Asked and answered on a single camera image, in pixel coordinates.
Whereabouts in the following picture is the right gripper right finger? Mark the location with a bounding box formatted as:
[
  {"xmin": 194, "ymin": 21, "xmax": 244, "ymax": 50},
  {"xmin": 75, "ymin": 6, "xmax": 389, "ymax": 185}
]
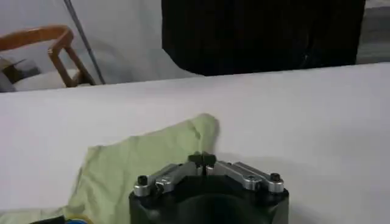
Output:
[{"xmin": 202, "ymin": 151, "xmax": 285, "ymax": 194}]

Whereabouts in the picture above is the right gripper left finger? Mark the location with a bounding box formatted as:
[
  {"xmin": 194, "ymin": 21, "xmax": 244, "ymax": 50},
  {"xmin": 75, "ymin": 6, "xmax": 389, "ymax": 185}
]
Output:
[{"xmin": 133, "ymin": 151, "xmax": 202, "ymax": 197}]

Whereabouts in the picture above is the light green shirt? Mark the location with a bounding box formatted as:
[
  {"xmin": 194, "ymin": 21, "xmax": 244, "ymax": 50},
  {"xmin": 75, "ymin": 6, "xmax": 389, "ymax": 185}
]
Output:
[{"xmin": 0, "ymin": 113, "xmax": 220, "ymax": 224}]

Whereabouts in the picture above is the person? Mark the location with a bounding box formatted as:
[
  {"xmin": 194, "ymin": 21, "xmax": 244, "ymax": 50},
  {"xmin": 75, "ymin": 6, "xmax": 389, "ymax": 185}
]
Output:
[{"xmin": 161, "ymin": 0, "xmax": 366, "ymax": 77}]

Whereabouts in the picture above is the brown wooden chair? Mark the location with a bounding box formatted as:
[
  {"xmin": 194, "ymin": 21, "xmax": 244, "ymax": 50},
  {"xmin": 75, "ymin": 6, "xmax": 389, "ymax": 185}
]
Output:
[{"xmin": 0, "ymin": 24, "xmax": 97, "ymax": 92}]

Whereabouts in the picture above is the dark slanted frame bar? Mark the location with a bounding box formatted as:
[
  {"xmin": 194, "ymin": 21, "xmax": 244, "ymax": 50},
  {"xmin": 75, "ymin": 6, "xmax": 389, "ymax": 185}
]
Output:
[{"xmin": 63, "ymin": 0, "xmax": 107, "ymax": 85}]

